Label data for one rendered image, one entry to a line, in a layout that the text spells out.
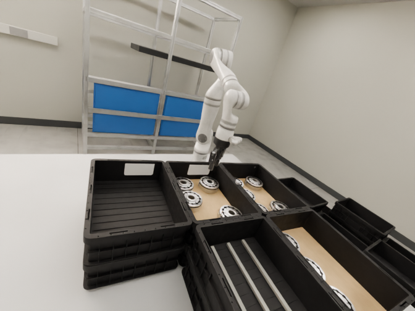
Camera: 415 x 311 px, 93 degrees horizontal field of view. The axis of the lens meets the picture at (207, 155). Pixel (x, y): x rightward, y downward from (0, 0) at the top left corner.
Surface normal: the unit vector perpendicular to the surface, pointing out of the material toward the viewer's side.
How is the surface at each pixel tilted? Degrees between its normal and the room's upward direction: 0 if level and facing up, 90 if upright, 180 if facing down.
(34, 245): 0
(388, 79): 90
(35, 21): 90
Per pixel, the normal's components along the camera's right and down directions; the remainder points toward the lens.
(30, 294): 0.27, -0.87
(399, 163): -0.83, 0.00
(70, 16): 0.48, 0.49
